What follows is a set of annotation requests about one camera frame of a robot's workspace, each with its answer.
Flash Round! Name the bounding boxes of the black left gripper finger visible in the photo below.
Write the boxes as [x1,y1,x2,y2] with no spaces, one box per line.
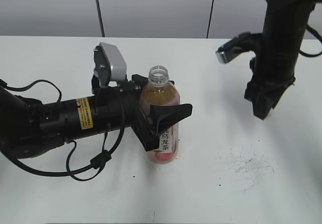
[149,104,193,135]
[132,74,148,84]

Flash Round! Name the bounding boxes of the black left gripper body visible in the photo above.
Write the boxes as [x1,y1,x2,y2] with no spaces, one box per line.
[93,80,158,151]

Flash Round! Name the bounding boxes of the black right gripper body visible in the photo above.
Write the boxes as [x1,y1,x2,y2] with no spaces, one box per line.
[244,77,295,120]

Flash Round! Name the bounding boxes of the peach oolong tea bottle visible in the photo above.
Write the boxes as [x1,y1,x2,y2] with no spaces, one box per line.
[139,65,180,164]

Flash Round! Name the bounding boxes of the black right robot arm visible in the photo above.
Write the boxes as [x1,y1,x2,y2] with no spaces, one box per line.
[245,0,321,120]

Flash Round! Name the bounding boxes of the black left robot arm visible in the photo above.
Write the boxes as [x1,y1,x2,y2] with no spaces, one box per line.
[1,74,192,159]

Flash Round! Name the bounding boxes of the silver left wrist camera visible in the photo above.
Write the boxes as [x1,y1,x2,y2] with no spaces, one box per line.
[94,42,127,89]

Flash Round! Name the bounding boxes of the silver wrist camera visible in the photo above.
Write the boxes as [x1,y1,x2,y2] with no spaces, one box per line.
[216,32,262,64]
[94,42,127,89]

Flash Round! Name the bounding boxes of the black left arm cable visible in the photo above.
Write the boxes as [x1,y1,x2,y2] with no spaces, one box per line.
[0,81,125,182]

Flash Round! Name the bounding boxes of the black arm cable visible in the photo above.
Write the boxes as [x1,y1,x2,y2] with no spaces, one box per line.
[298,24,322,58]
[0,81,125,182]

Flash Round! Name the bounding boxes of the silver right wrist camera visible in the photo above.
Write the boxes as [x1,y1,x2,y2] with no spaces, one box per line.
[216,32,262,64]

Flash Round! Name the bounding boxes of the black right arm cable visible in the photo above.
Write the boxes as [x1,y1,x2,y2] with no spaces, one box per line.
[298,24,322,58]

